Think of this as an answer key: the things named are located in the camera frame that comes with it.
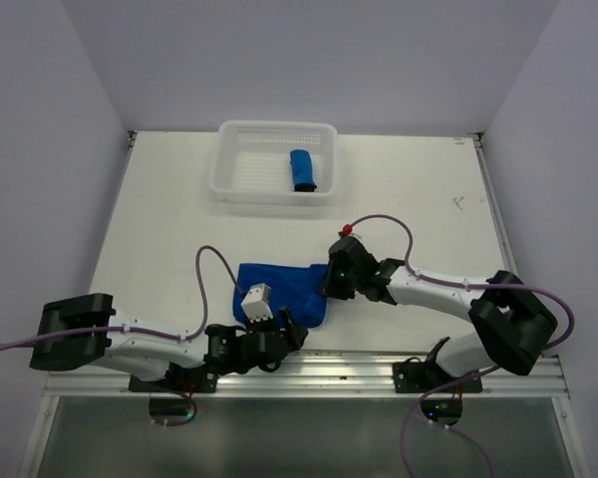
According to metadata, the blue towel with black trim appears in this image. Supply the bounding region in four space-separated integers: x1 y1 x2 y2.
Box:
289 149 317 192

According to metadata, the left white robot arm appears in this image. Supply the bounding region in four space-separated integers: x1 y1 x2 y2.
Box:
29 294 308 391

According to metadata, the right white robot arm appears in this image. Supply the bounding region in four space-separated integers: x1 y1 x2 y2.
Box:
319 235 557 391

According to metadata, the white plastic mesh basket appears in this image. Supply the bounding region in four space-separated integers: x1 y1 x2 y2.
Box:
208 120 340 206

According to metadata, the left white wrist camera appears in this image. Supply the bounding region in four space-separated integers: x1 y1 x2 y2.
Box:
240 283 274 324

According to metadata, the aluminium mounting rail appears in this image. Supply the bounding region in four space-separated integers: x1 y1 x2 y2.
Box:
43 352 569 398

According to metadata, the purple cable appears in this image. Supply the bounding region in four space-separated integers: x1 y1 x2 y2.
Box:
147 385 200 427
399 365 494 478
351 213 577 358
0 245 248 356

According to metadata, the left black base bracket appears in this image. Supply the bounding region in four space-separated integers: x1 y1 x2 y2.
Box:
128 367 217 394

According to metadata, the black base bracket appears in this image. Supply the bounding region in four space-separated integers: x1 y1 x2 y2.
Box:
128 367 217 394
392 358 455 393

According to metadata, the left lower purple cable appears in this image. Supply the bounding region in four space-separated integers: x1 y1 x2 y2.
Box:
147 385 200 427

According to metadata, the right black base bracket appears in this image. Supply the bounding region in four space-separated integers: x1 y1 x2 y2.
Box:
392 358 455 393

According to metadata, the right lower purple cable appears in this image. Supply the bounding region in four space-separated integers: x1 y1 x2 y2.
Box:
399 365 494 478

